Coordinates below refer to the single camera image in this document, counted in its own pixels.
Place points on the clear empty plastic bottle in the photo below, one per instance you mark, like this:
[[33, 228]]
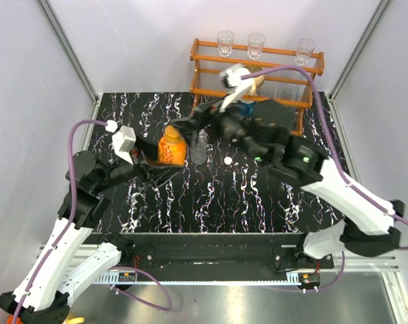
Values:
[[198, 151]]

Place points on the orange mug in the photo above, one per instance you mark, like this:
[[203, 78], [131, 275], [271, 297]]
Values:
[[10, 320]]

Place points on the cream yellow mug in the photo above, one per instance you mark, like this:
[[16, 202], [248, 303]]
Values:
[[75, 320]]

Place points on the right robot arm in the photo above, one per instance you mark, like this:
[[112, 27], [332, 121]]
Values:
[[368, 228]]

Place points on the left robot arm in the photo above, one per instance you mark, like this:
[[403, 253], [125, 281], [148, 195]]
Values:
[[48, 291]]

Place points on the orange wooden shelf rack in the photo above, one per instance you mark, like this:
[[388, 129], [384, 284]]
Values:
[[288, 87]]

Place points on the clear drinking glass right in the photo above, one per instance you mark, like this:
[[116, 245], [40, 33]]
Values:
[[304, 50]]

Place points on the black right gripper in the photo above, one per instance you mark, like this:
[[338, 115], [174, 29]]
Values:
[[204, 115]]

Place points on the clear drinking glass left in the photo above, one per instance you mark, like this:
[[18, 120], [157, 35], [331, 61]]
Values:
[[225, 40]]

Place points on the blue ceramic mug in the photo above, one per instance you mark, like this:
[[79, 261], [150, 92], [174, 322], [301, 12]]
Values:
[[247, 107]]

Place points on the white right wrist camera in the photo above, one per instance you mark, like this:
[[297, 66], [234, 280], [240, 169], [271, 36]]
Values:
[[231, 79]]

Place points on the clear drinking glass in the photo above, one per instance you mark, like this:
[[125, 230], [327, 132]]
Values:
[[255, 45], [225, 40], [304, 50]]

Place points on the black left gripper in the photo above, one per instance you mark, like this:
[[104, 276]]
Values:
[[157, 175]]

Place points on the orange juice bottle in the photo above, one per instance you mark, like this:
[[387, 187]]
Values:
[[172, 153]]

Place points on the beige ceramic mug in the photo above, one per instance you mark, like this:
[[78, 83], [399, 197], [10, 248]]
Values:
[[258, 81]]

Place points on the clear drinking glass middle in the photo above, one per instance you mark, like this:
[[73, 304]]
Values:
[[255, 45]]

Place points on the orange bottle cap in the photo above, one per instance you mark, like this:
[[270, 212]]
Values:
[[172, 135]]

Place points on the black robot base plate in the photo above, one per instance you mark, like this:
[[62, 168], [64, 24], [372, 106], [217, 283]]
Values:
[[213, 258]]

